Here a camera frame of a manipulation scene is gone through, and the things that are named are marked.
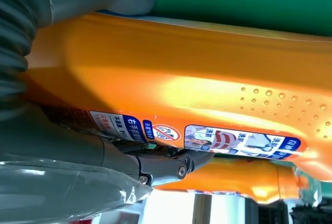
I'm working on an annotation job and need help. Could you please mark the orange bottle, clear cap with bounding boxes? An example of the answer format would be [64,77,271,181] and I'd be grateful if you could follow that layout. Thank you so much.
[155,156,323,206]

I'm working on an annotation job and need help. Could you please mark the green table mat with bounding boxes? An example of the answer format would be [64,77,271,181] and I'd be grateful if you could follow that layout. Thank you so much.
[146,0,332,38]

